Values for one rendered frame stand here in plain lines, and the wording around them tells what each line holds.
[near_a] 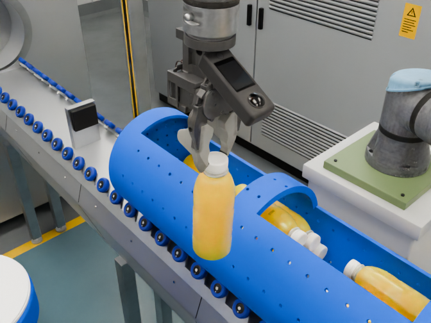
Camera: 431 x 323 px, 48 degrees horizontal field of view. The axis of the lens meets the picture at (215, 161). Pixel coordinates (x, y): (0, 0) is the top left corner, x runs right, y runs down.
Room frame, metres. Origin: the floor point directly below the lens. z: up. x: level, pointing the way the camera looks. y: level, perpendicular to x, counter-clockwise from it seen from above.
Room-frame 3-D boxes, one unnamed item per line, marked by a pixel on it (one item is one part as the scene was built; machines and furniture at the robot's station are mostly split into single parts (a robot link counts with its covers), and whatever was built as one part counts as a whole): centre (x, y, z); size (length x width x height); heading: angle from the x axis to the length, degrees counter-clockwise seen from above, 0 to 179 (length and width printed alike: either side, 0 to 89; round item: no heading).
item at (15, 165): (1.92, 0.96, 0.31); 0.06 x 0.06 x 0.63; 41
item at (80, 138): (1.44, 0.45, 1.00); 0.10 x 0.04 x 0.15; 131
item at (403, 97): (0.99, -0.45, 1.34); 0.13 x 0.12 x 0.14; 24
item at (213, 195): (0.63, 0.00, 1.32); 0.07 x 0.07 x 0.19
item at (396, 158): (0.99, -0.44, 1.22); 0.15 x 0.15 x 0.10
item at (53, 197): (2.02, 0.86, 0.31); 0.06 x 0.06 x 0.63; 41
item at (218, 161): (0.63, 0.00, 1.42); 0.04 x 0.04 x 0.02
